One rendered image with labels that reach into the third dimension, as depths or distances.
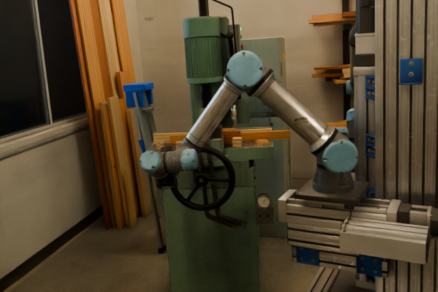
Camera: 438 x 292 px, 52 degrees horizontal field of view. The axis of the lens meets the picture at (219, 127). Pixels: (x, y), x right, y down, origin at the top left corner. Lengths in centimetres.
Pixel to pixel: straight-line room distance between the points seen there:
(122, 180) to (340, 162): 237
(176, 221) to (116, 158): 146
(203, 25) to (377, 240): 119
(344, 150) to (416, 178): 40
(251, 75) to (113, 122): 221
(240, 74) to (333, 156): 40
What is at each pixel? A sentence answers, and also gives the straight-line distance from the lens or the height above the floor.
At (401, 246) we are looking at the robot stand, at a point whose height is 71.
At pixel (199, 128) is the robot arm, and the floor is 107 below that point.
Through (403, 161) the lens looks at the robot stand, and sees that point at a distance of 180.
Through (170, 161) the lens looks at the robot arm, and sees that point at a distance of 156.
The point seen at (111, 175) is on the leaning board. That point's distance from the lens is 357.
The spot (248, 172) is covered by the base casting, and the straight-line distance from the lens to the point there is 210.
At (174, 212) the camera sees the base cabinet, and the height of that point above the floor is 60.
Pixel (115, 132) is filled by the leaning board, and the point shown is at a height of 77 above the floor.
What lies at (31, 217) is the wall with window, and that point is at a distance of 324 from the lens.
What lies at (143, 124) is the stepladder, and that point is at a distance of 299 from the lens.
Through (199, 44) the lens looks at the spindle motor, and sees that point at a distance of 212.
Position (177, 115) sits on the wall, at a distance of 478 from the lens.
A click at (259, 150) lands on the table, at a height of 88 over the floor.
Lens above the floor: 135
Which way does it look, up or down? 10 degrees down
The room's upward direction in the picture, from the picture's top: 4 degrees counter-clockwise
